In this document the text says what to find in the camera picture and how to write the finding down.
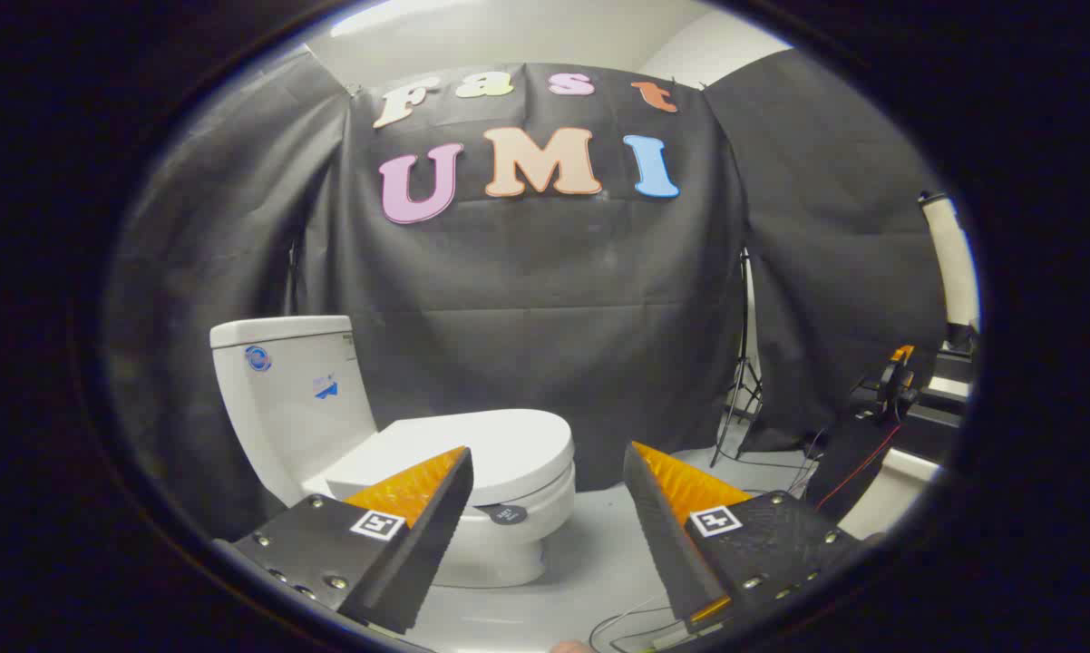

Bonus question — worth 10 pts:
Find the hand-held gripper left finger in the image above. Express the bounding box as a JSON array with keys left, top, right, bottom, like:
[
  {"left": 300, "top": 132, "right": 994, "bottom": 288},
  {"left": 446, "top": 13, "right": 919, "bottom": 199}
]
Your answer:
[{"left": 211, "top": 444, "right": 475, "bottom": 636}]

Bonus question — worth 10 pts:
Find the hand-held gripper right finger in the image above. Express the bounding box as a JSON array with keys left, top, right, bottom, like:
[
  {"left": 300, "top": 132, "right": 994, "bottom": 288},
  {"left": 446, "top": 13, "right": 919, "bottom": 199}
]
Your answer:
[{"left": 622, "top": 441, "right": 865, "bottom": 636}]

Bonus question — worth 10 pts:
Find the white toilet lid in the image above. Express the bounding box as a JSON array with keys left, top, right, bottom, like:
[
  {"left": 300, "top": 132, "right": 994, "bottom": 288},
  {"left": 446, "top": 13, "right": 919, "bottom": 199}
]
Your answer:
[{"left": 324, "top": 408, "right": 575, "bottom": 527}]

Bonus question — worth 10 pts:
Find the white toilet seat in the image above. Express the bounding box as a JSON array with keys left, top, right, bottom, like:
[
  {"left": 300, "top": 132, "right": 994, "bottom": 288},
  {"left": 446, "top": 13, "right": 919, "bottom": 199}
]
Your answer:
[{"left": 468, "top": 461, "right": 579, "bottom": 529}]

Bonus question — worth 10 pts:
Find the white toilet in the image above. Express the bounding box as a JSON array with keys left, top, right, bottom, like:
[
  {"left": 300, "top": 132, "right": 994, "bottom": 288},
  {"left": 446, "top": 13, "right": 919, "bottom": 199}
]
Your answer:
[{"left": 209, "top": 315, "right": 579, "bottom": 589}]

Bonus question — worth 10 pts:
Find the black tripod stand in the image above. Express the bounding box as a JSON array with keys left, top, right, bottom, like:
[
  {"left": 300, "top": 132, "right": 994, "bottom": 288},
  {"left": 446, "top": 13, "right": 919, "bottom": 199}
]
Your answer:
[{"left": 710, "top": 249, "right": 765, "bottom": 468}]

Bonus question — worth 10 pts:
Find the dark cloth covered stand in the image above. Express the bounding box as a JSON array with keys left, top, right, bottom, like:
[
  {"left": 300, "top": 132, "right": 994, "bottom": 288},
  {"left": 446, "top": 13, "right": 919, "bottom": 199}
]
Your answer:
[{"left": 803, "top": 417, "right": 900, "bottom": 522}]

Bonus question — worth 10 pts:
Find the black backdrop cloth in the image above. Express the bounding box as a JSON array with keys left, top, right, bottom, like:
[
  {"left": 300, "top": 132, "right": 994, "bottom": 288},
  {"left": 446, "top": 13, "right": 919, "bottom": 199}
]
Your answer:
[{"left": 105, "top": 50, "right": 949, "bottom": 545}]

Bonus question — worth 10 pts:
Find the black orange gripper device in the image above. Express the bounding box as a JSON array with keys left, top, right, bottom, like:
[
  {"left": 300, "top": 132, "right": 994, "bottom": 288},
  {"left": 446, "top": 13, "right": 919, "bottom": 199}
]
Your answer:
[{"left": 849, "top": 345, "right": 922, "bottom": 427}]

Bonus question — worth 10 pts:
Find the white cylindrical post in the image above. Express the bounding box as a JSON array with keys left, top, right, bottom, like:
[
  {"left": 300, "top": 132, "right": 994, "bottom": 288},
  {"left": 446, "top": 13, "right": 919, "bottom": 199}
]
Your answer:
[{"left": 919, "top": 190, "right": 979, "bottom": 329}]

